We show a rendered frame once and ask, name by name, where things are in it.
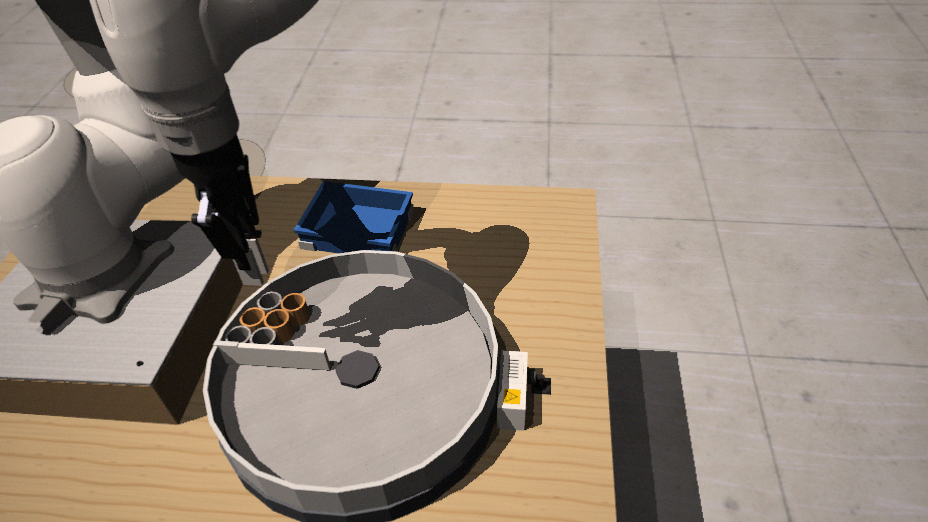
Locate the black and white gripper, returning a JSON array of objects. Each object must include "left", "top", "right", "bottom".
[{"left": 171, "top": 135, "right": 269, "bottom": 286}]

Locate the grey metal bushing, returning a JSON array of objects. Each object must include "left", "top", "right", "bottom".
[
  {"left": 225, "top": 326, "right": 252, "bottom": 343},
  {"left": 250, "top": 327, "right": 280, "bottom": 345},
  {"left": 257, "top": 292, "right": 282, "bottom": 315}
]

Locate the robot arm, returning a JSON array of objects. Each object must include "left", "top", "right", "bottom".
[{"left": 0, "top": 0, "right": 319, "bottom": 331}]

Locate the blue plastic crate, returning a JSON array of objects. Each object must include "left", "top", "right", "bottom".
[{"left": 294, "top": 181, "right": 414, "bottom": 253}]

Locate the bronze bushing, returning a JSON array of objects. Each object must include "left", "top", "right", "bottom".
[
  {"left": 281, "top": 293, "right": 310, "bottom": 327},
  {"left": 240, "top": 307, "right": 266, "bottom": 333},
  {"left": 264, "top": 309, "right": 294, "bottom": 343}
]

